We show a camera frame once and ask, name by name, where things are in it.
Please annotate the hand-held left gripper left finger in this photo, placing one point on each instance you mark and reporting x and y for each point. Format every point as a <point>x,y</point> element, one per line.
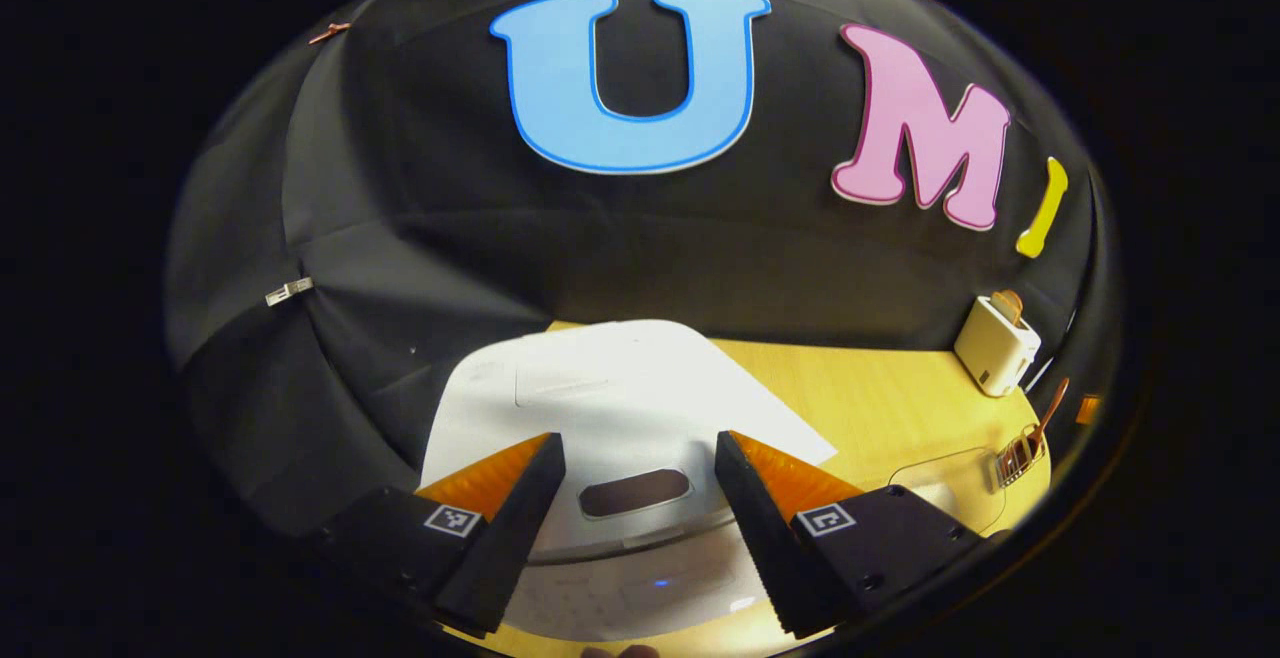
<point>515,538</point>

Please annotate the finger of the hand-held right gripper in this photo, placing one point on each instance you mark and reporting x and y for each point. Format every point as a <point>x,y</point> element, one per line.
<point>1088,409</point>

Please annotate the clear plastic rice container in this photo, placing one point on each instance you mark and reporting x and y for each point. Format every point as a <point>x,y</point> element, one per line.
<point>960,478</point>

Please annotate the white rice cooker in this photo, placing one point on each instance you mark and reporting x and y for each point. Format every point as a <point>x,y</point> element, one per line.
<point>620,388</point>

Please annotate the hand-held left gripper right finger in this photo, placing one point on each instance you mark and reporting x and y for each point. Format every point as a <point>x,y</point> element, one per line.
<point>760,538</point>

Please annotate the white cloth clip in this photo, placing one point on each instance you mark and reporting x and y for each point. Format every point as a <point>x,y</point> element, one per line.
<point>289,291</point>

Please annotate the pink cloth clip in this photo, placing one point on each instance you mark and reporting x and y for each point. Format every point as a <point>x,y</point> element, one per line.
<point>330,33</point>

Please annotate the black backdrop cloth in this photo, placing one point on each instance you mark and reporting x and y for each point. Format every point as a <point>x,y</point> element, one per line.
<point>400,188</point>

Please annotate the white toaster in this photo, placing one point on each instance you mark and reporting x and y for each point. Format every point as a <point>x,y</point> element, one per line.
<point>990,348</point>

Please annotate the brown bread slice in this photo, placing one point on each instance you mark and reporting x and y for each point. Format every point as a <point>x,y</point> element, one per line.
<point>1008,306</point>

